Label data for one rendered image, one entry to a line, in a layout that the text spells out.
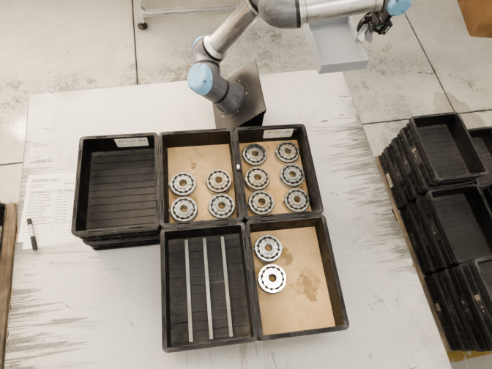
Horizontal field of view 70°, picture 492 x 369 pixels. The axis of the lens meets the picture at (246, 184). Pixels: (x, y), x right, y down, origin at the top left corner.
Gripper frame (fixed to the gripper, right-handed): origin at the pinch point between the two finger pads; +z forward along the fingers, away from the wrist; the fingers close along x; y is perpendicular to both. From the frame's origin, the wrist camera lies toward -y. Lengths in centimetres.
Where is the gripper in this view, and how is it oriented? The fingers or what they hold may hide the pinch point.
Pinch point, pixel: (357, 38)
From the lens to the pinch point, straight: 165.6
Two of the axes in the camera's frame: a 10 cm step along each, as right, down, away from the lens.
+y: 2.3, 8.9, -3.9
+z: -3.4, 4.5, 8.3
